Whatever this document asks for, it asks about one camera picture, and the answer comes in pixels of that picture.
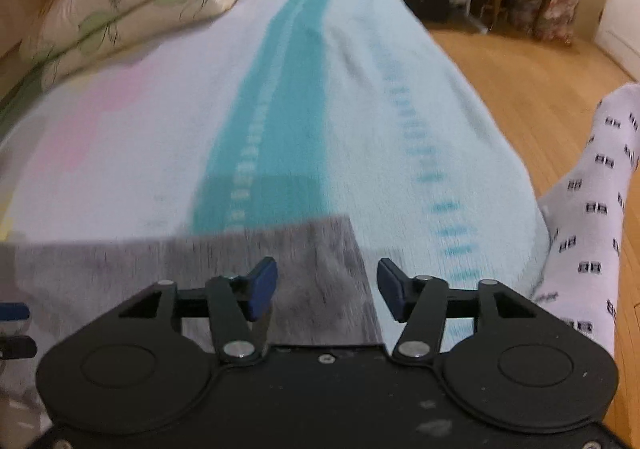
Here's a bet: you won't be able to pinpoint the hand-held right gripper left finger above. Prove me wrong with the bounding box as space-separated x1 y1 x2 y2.
119 256 279 364

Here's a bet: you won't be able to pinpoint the person's white patterned trousers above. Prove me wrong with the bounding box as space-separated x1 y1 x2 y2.
532 82 640 370

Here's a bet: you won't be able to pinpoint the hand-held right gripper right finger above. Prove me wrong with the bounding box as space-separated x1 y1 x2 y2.
376 257 539 364

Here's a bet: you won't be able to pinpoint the floral patterned bag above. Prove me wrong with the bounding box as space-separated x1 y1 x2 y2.
532 0 581 48

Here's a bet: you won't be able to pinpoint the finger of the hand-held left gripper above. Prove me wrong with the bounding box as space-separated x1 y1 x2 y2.
0 335 37 361
0 302 31 323

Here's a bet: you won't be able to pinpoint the floral bed sheet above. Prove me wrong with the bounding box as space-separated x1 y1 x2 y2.
0 0 553 348

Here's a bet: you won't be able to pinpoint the grey pants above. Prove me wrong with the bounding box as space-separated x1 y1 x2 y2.
0 214 386 420

